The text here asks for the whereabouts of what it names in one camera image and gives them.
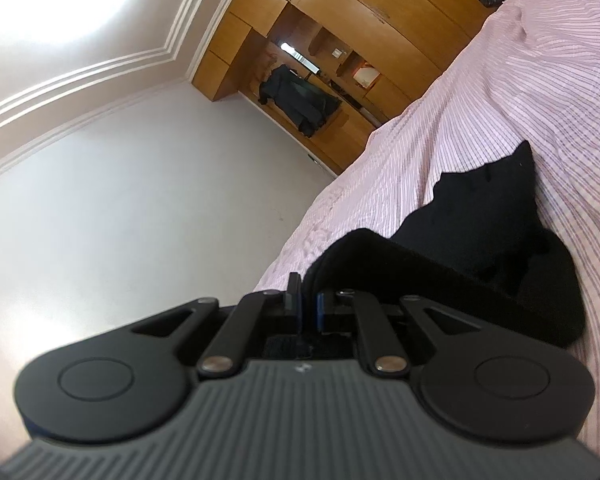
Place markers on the hanging black dress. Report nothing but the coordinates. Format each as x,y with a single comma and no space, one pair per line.
300,97

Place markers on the wooden wardrobe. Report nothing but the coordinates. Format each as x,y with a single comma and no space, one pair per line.
380,25

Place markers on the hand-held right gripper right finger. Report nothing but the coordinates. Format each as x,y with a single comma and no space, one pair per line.
375,330

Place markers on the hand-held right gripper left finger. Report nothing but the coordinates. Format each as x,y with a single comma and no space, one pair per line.
250,327

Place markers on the black button cardigan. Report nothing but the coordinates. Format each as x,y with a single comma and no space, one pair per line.
480,240

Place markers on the narrow mirror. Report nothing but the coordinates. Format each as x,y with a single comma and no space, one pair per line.
300,57

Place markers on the bed with pink checked sheet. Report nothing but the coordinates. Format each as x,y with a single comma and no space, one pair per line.
505,85

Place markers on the white container with orange trim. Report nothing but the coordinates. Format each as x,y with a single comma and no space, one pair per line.
366,76

